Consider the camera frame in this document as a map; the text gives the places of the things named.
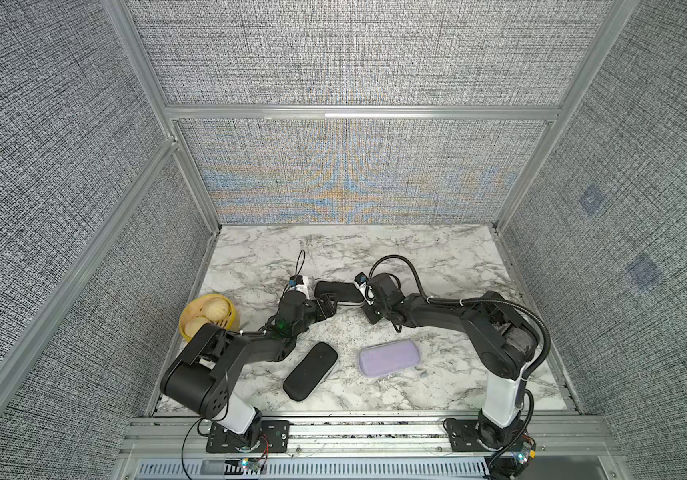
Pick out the grey umbrella case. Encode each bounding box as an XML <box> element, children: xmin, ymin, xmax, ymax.
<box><xmin>315</xmin><ymin>280</ymin><xmax>365</xmax><ymax>307</ymax></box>
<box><xmin>357</xmin><ymin>339</ymin><xmax>421</xmax><ymax>378</ymax></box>

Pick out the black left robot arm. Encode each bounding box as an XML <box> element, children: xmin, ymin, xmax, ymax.
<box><xmin>160</xmin><ymin>290</ymin><xmax>338</xmax><ymax>449</ymax></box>

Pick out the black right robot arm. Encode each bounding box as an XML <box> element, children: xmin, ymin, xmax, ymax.
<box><xmin>355</xmin><ymin>273</ymin><xmax>551</xmax><ymax>452</ymax></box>

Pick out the white steamed bun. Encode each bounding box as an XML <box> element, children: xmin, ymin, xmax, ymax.
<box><xmin>184</xmin><ymin>316</ymin><xmax>212</xmax><ymax>339</ymax></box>
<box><xmin>202</xmin><ymin>297</ymin><xmax>231</xmax><ymax>323</ymax></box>

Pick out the yellow bamboo steamer basket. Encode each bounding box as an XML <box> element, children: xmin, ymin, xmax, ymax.
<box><xmin>179</xmin><ymin>294</ymin><xmax>241</xmax><ymax>342</ymax></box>

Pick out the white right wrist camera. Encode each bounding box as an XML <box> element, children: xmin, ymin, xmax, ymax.
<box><xmin>355</xmin><ymin>272</ymin><xmax>375</xmax><ymax>306</ymax></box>

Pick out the black right corrugated cable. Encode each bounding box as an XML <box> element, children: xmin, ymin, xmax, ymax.
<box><xmin>368</xmin><ymin>254</ymin><xmax>551</xmax><ymax>457</ymax></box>

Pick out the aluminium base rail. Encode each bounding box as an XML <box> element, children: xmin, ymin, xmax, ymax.
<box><xmin>110</xmin><ymin>411</ymin><xmax>632</xmax><ymax>479</ymax></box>

